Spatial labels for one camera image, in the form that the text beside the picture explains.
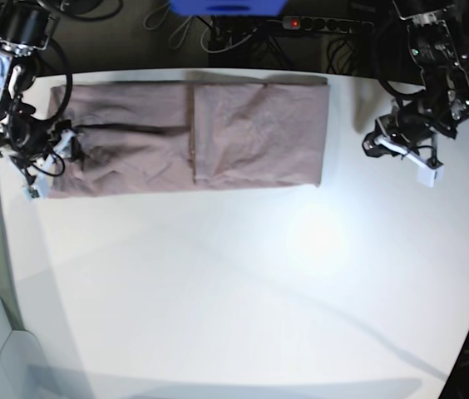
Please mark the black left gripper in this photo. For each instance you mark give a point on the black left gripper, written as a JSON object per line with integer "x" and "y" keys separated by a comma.
{"x": 401, "y": 131}

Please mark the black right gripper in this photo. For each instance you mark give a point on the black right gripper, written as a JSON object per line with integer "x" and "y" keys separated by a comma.
{"x": 30, "y": 140}

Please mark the mauve pink t-shirt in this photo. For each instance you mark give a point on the mauve pink t-shirt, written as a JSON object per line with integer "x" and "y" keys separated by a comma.
{"x": 209, "y": 133}

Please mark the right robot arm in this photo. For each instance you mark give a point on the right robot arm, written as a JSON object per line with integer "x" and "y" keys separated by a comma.
{"x": 26, "y": 29}

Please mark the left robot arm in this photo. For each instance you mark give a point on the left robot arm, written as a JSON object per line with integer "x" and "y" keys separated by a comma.
{"x": 435, "y": 44}

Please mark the black power strip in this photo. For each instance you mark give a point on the black power strip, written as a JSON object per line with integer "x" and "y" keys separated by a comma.
{"x": 326, "y": 25}

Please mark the blue plastic box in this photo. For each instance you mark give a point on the blue plastic box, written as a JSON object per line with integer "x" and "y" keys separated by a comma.
{"x": 227, "y": 7}

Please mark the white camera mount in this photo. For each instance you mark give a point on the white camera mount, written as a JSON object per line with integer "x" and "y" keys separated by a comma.
{"x": 37, "y": 179}
{"x": 429, "y": 168}

